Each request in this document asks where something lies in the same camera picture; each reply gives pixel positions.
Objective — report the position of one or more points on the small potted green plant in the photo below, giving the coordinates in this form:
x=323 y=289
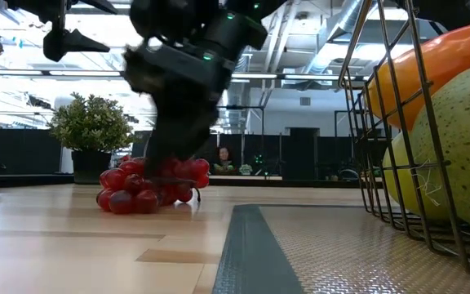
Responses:
x=92 y=122

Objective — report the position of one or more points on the grey wall vent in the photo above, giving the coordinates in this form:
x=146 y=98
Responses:
x=305 y=101

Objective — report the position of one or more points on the red orange mango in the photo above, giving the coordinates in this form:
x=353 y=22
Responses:
x=459 y=57

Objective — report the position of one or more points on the yellow green apple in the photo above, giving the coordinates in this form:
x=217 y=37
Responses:
x=396 y=183

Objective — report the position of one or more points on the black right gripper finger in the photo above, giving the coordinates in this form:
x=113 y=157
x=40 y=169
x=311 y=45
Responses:
x=196 y=126
x=163 y=134

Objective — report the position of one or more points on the person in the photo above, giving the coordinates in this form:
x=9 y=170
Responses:
x=223 y=157

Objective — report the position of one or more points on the silver ventilation duct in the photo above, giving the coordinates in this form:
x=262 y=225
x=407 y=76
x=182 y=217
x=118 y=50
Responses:
x=341 y=20

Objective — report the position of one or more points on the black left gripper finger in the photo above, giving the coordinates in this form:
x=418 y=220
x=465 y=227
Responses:
x=96 y=5
x=67 y=45

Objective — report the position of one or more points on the red grape bunch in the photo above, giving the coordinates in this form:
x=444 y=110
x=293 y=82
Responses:
x=121 y=202

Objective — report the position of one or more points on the black office partition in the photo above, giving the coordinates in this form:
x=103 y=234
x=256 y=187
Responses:
x=14 y=151
x=300 y=155

